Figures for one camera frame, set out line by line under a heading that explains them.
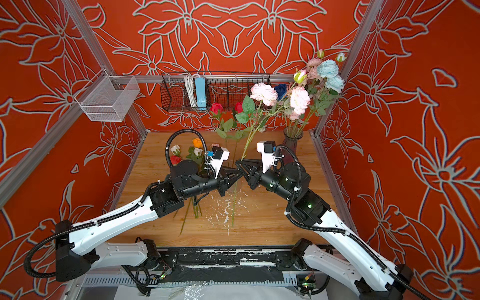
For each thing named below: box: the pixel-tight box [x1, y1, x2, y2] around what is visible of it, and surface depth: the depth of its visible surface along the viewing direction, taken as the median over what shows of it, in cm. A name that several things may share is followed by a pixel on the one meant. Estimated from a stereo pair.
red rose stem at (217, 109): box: [210, 103, 234, 168], surface depth 77 cm
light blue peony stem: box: [317, 59, 346, 94], surface depth 70 cm
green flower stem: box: [305, 49, 325, 83], surface depth 79 cm
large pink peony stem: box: [231, 82, 279, 227], surface depth 51 cm
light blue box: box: [195, 77, 207, 111], surface depth 92 cm
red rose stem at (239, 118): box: [232, 101, 250, 168], surface depth 52 cm
